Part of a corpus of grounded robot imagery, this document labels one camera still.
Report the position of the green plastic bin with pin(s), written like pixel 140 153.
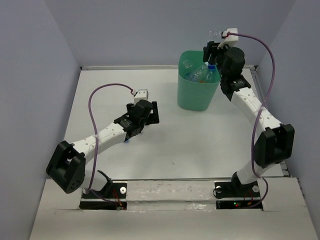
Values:
pixel 195 96

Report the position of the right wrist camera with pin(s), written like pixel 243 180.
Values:
pixel 228 37

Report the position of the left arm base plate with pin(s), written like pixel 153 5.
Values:
pixel 111 197

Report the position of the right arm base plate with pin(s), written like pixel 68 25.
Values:
pixel 228 198

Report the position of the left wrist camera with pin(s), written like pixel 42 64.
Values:
pixel 141 94

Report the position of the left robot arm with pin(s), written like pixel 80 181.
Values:
pixel 67 166

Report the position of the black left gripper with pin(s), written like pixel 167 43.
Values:
pixel 154 117

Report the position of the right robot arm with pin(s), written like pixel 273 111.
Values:
pixel 272 141

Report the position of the blue-cap blue-label water bottle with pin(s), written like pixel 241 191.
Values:
pixel 210 75

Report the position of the clear bottle white cap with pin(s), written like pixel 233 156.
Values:
pixel 198 74

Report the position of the white-cap blue-label drink bottle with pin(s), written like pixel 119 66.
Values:
pixel 187 68

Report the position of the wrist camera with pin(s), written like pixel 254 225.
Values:
pixel 228 37
pixel 141 94

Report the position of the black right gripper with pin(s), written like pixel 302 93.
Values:
pixel 212 49

